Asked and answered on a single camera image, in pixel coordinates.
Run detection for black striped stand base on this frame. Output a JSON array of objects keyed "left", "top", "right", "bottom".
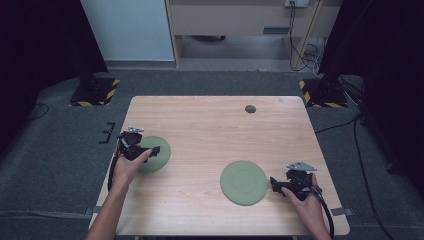
[
  {"left": 68, "top": 77, "right": 121, "bottom": 108},
  {"left": 298, "top": 78, "right": 349, "bottom": 109}
]

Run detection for black curtain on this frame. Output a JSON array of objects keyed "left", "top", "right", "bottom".
[
  {"left": 0, "top": 0, "right": 109, "bottom": 156},
  {"left": 317, "top": 0, "right": 424, "bottom": 198}
]

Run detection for thin black floor cable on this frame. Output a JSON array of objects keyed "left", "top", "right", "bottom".
[{"left": 27, "top": 102, "right": 50, "bottom": 122}]

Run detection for grey power strip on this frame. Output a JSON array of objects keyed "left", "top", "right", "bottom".
[{"left": 283, "top": 0, "right": 311, "bottom": 8}]

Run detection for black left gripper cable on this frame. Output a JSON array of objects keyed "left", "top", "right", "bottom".
[{"left": 106, "top": 141, "right": 124, "bottom": 192}]

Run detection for black power strip cables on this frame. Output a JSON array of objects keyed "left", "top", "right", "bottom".
[{"left": 287, "top": 1, "right": 326, "bottom": 73}]

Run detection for green round plate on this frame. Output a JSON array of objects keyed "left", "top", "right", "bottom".
[
  {"left": 219, "top": 160, "right": 269, "bottom": 207},
  {"left": 137, "top": 135, "right": 172, "bottom": 175}
]

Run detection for grey tape strip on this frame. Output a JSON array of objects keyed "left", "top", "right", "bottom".
[
  {"left": 84, "top": 205, "right": 103, "bottom": 216},
  {"left": 331, "top": 207, "right": 354, "bottom": 217}
]

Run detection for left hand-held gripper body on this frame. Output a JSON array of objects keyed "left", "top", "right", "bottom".
[{"left": 116, "top": 125, "right": 148, "bottom": 162}]

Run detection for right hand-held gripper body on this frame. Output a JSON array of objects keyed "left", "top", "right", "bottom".
[{"left": 283, "top": 160, "right": 324, "bottom": 202}]

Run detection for person's left hand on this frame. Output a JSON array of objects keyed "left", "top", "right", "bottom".
[{"left": 111, "top": 148, "right": 154, "bottom": 194}]

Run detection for person's right hand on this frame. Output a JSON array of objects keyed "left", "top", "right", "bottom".
[{"left": 280, "top": 173, "right": 327, "bottom": 232}]

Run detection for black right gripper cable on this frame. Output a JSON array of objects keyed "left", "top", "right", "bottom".
[{"left": 312, "top": 186, "right": 336, "bottom": 240}]

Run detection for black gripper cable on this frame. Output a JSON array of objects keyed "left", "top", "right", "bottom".
[
  {"left": 106, "top": 141, "right": 124, "bottom": 192},
  {"left": 312, "top": 186, "right": 336, "bottom": 240}
]

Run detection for white partition panel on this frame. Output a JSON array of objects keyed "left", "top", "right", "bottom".
[{"left": 79, "top": 0, "right": 176, "bottom": 62}]

